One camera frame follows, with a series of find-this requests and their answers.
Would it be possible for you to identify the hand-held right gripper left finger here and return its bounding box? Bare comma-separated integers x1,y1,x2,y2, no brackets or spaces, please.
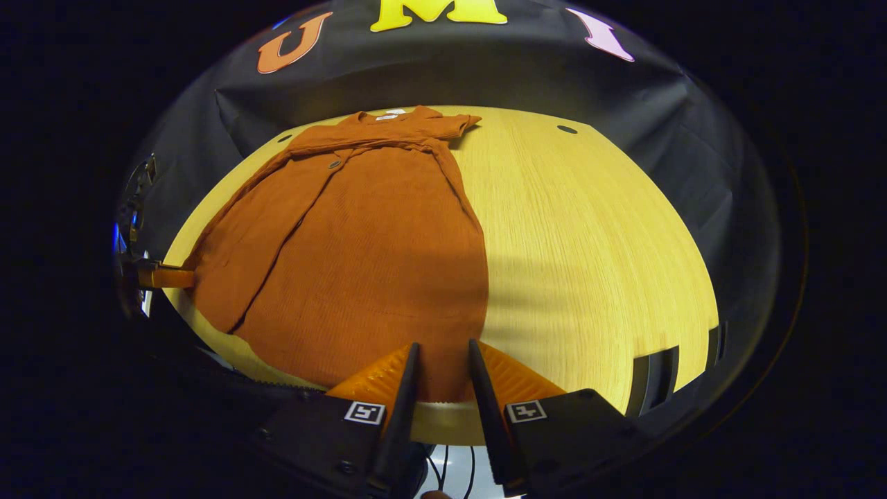
256,341,422,496

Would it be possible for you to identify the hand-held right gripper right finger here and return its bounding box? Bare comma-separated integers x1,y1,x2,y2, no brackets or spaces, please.
468,338,652,498

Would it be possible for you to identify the rust orange button-up garment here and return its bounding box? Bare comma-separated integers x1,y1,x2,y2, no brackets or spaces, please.
182,105,489,403

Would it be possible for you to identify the grey metal rig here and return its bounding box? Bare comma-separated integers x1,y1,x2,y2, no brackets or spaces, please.
116,154,159,240

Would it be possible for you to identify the black backdrop cloth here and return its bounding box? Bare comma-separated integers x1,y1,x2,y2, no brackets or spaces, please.
132,0,784,347

